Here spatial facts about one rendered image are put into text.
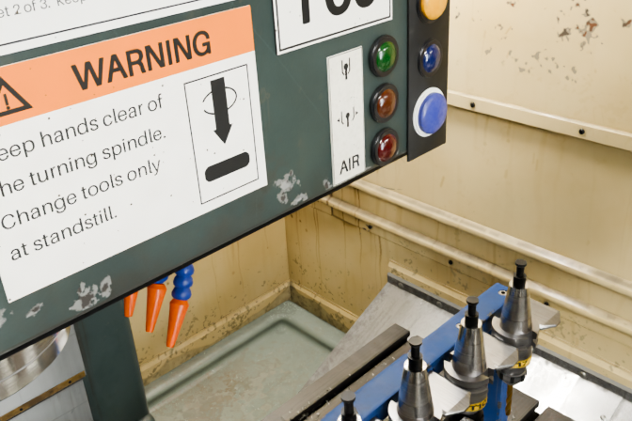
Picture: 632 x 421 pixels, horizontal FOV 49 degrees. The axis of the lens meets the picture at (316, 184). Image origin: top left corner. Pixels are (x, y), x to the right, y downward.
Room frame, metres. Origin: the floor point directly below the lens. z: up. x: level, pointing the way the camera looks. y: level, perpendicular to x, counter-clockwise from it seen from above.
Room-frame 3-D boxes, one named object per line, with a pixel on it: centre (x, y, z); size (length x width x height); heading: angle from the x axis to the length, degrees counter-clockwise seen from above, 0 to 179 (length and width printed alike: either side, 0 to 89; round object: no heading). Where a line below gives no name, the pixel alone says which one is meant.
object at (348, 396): (0.54, -0.02, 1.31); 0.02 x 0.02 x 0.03
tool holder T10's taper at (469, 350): (0.69, -0.18, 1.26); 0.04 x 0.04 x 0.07
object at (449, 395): (0.65, -0.14, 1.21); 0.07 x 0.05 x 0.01; 43
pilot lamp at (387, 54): (0.44, -0.05, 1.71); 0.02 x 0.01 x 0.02; 133
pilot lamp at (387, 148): (0.44, -0.05, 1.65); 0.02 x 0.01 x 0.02; 133
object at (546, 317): (0.80, -0.30, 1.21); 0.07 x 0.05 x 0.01; 43
